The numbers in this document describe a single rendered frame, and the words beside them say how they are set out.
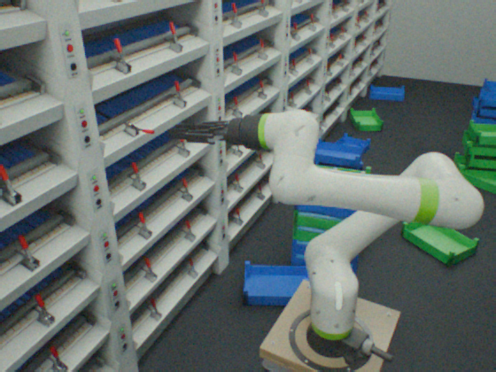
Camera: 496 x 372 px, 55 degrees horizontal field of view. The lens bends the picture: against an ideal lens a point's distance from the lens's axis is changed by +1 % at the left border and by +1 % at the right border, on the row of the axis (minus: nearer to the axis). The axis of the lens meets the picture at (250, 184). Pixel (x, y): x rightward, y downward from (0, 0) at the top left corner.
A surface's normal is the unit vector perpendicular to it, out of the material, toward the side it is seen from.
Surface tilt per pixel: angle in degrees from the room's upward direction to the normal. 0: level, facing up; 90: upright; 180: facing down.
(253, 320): 0
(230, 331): 0
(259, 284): 0
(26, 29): 110
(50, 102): 20
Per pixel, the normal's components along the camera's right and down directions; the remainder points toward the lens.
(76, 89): 0.90, 0.21
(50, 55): -0.43, 0.44
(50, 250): 0.30, -0.75
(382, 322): -0.03, -0.86
